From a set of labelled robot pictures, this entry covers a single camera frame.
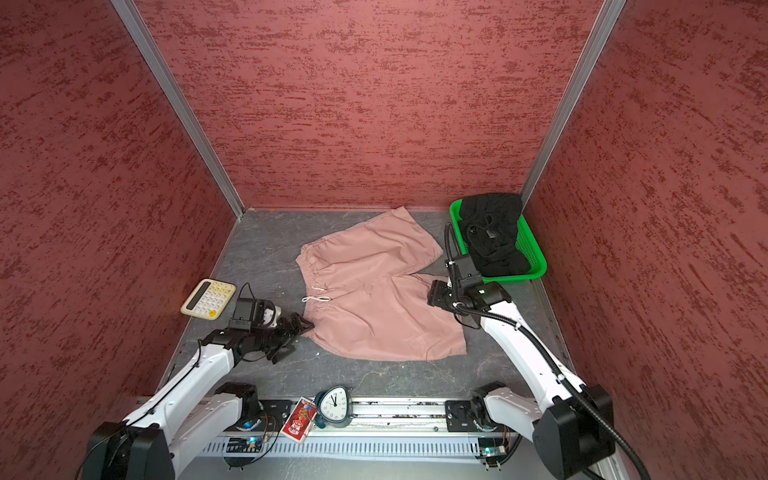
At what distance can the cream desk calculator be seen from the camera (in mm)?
925

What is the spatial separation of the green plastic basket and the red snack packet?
656mm

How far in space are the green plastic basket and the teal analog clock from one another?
0.58 metres

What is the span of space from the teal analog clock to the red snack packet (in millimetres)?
20

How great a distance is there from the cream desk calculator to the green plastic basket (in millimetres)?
817

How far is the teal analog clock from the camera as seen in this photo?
28.4 inches

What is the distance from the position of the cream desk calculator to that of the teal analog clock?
45cm

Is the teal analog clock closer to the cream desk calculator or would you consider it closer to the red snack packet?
the red snack packet

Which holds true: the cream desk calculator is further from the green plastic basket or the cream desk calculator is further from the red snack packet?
the green plastic basket

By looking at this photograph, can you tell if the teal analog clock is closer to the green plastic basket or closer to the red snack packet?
the red snack packet

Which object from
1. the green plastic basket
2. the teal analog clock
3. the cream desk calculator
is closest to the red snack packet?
the teal analog clock

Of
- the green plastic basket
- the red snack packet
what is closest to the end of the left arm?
the red snack packet

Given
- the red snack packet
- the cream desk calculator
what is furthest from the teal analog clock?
the cream desk calculator

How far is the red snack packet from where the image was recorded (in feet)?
2.33

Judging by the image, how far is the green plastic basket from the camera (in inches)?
37.9
